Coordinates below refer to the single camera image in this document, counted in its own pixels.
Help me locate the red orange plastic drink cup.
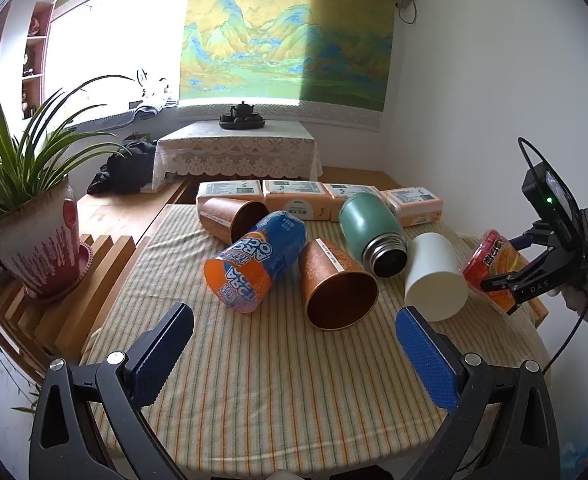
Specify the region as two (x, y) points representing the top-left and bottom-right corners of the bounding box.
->
(462, 230), (527, 315)

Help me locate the white paper cup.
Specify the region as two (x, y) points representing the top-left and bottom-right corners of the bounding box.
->
(405, 233), (469, 323)

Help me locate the brown paper cup front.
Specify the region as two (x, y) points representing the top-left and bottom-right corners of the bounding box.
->
(298, 237), (379, 330)

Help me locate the potted green plant red pot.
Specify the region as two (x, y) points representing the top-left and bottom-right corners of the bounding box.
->
(0, 75), (121, 297)

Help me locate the green metal thermos bottle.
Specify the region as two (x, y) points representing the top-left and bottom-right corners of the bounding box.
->
(338, 193), (408, 278)

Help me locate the black bag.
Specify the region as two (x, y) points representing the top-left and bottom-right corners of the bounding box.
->
(86, 139), (156, 195)

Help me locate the black cable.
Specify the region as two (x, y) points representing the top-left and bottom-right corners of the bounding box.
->
(516, 135), (588, 376)

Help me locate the wooden slatted bench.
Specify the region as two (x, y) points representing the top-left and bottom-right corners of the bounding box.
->
(0, 234), (140, 384)

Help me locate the brown paper cup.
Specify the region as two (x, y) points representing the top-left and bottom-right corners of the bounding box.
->
(198, 197), (269, 245)
(298, 237), (379, 330)

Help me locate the black teapot on tray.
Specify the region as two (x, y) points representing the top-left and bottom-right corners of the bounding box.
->
(219, 102), (266, 130)

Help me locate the brown paper cup rear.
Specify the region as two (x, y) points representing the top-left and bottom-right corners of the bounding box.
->
(198, 197), (269, 245)

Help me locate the low table with lace cloth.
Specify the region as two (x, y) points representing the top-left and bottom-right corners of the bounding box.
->
(152, 120), (322, 190)

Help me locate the orange white box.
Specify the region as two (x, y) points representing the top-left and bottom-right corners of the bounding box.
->
(382, 186), (444, 228)
(261, 180), (332, 221)
(323, 182), (386, 222)
(196, 180), (263, 205)

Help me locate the striped tablecloth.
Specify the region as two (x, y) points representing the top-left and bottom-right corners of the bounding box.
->
(80, 202), (550, 477)

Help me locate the white wall shelf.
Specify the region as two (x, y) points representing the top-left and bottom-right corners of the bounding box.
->
(0, 0), (54, 122)

